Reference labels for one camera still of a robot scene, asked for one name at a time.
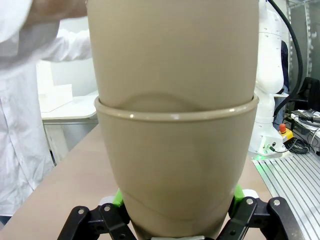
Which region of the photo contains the black office chair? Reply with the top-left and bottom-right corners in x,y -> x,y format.
291,76 -> 320,112

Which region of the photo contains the person in white coat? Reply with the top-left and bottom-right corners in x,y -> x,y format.
0,0 -> 93,226

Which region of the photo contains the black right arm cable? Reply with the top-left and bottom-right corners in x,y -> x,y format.
267,0 -> 305,118

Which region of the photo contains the person's left forearm white sleeve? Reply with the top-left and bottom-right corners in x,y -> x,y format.
37,28 -> 93,62

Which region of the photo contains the person's right hand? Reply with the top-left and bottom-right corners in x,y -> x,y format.
24,0 -> 88,26

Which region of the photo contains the grooved aluminium base plate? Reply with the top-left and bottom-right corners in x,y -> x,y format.
251,149 -> 320,240

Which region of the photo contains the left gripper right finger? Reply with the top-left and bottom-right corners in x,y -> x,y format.
219,184 -> 305,240

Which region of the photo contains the brown plastic cup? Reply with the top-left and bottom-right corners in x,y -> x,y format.
86,0 -> 260,113
94,93 -> 260,239

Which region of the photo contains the person's right forearm white sleeve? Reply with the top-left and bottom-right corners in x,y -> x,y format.
0,0 -> 35,45

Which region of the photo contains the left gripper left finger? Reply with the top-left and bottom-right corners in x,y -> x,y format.
57,188 -> 137,240

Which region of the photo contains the white plastic basket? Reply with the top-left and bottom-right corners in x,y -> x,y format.
36,59 -> 74,113

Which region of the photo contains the white rounded table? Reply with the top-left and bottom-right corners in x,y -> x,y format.
39,90 -> 100,166

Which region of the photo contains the yellow red emergency stop button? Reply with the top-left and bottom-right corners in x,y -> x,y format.
278,123 -> 295,144

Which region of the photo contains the black coiled cable bundle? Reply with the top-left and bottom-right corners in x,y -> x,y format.
282,138 -> 311,155

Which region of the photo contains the metal shelf rack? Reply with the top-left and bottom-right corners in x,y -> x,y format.
286,0 -> 320,80

